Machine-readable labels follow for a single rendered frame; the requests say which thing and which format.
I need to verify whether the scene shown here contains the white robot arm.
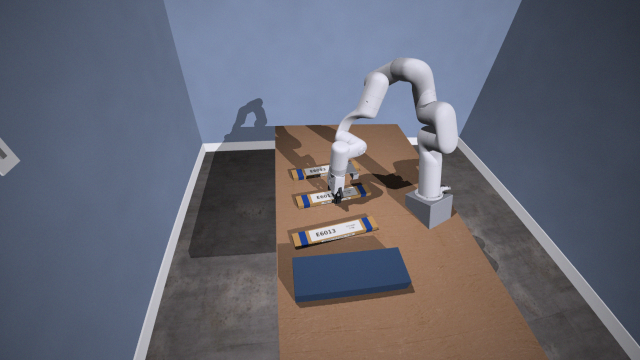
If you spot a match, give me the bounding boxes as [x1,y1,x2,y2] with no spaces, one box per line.
[329,57,458,201]

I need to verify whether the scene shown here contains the tan cardboard pack with white label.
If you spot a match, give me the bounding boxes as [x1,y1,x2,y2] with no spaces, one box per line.
[291,161,360,181]
[295,184,372,209]

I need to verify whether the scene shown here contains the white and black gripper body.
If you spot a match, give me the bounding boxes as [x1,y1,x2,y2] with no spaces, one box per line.
[327,170,345,194]

